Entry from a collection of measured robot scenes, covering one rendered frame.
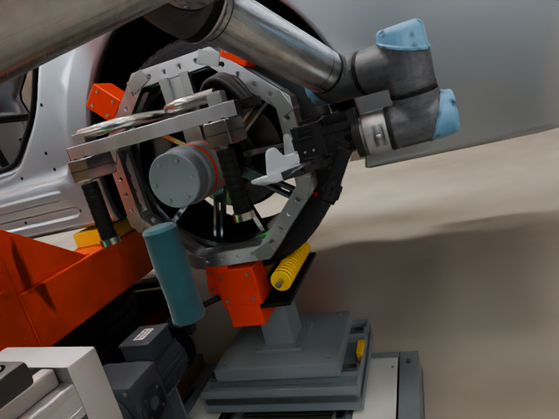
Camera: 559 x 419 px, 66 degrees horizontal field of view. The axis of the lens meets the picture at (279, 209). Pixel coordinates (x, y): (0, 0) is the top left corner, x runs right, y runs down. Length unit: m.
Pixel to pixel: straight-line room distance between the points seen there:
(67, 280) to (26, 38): 1.08
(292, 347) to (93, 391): 0.99
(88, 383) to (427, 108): 0.59
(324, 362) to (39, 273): 0.80
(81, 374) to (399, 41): 0.60
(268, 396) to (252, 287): 0.37
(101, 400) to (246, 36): 0.45
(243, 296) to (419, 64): 0.75
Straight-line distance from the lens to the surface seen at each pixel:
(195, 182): 0.97
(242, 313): 1.21
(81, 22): 0.30
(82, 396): 0.46
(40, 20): 0.28
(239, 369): 1.41
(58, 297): 1.29
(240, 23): 0.59
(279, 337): 1.42
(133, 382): 1.19
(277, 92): 1.02
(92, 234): 1.50
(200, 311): 1.16
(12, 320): 1.20
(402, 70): 0.72
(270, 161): 0.74
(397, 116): 0.73
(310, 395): 1.34
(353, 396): 1.32
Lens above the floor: 0.94
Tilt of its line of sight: 13 degrees down
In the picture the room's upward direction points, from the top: 15 degrees counter-clockwise
